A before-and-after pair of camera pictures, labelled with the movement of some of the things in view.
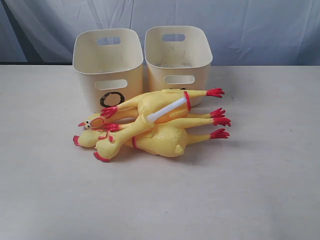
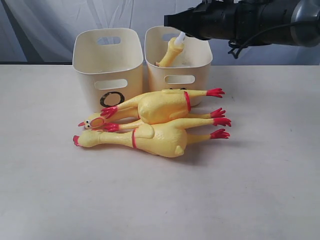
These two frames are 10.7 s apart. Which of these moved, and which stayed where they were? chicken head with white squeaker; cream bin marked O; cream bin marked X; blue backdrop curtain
Moved: chicken head with white squeaker
Stayed: cream bin marked O; blue backdrop curtain; cream bin marked X
